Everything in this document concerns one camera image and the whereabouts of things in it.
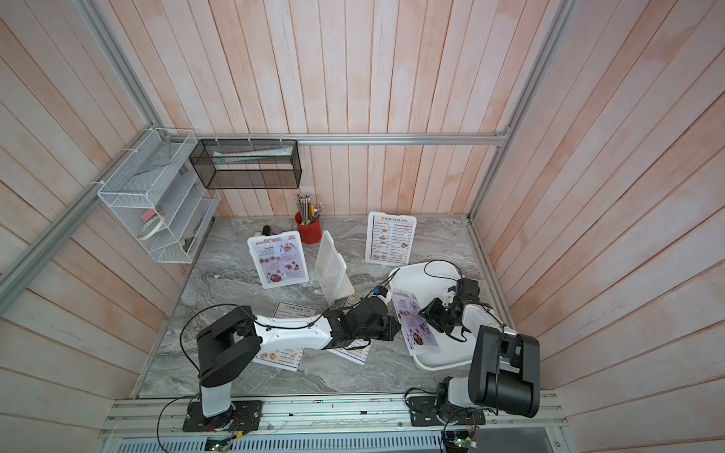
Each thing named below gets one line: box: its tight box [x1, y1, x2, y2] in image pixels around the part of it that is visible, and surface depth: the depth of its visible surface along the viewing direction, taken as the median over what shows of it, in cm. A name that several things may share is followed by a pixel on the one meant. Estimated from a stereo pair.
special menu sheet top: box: [254, 233, 307, 285], surface depth 94 cm
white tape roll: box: [137, 215, 165, 241], surface depth 81 cm
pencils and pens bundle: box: [294, 193, 325, 226], surface depth 106 cm
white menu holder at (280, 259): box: [247, 230, 310, 289], surface depth 94 cm
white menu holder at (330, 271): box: [313, 230, 355, 307], surface depth 97 cm
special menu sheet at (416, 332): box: [390, 288, 441, 356], surface depth 84 cm
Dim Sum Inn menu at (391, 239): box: [370, 214, 415, 265], surface depth 100 cm
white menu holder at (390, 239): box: [364, 211, 418, 267], surface depth 100 cm
